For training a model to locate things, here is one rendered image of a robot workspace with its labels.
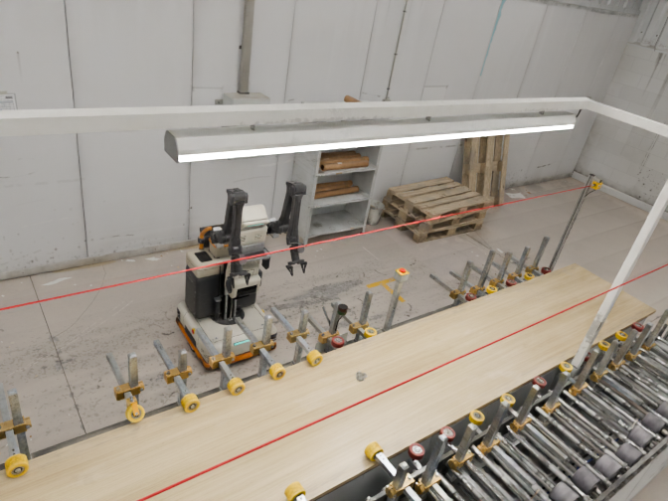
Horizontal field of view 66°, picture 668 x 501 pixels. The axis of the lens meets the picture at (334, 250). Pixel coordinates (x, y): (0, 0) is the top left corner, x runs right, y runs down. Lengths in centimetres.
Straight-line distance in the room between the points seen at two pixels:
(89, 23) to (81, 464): 330
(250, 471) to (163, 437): 44
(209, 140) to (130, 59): 311
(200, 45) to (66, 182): 168
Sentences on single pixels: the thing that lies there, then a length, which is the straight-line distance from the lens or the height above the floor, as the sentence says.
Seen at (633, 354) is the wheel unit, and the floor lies 85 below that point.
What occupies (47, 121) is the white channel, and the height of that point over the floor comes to 245.
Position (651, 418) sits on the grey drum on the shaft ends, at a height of 84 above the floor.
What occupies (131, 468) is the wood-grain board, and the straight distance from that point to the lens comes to 261.
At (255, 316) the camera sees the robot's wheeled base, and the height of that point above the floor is 28.
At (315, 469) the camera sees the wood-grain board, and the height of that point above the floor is 90.
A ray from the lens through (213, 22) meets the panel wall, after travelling 506.
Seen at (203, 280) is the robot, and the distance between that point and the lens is 406.
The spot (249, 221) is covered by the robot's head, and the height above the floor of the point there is 132.
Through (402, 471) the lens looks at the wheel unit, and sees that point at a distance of 246.
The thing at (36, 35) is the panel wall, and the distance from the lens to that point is 470.
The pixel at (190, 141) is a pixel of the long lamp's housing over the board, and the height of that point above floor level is 237.
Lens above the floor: 298
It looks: 30 degrees down
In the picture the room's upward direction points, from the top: 11 degrees clockwise
